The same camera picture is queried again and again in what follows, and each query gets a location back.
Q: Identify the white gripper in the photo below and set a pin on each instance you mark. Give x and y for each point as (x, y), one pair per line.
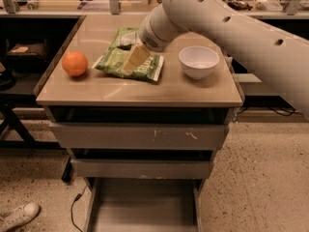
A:
(149, 39)

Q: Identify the green jalapeno chip bag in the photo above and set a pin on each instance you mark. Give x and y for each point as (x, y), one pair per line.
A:
(113, 59)

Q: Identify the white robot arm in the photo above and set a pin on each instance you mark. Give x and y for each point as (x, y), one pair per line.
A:
(278, 58)

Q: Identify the green chip bag on counter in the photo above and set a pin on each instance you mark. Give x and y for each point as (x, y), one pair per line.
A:
(125, 38)

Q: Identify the grey drawer cabinet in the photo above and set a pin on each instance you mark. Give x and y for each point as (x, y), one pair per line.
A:
(175, 99)

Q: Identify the top grey drawer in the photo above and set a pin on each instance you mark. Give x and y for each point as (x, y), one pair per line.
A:
(139, 136)

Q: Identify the grey drawer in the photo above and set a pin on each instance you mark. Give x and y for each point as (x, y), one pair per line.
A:
(139, 136)
(142, 169)

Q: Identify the middle grey drawer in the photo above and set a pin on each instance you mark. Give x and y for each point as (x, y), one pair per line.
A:
(142, 169)

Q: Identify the open bottom drawer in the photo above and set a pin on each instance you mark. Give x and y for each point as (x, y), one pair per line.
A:
(141, 205)

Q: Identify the white bowl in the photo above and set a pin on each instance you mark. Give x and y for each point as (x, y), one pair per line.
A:
(198, 61)

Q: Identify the orange fruit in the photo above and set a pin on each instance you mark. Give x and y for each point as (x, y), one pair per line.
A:
(75, 63)

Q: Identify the white sneaker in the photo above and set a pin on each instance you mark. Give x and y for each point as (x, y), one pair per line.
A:
(19, 216)

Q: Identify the black table frame left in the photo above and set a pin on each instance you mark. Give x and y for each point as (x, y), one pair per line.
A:
(15, 109)

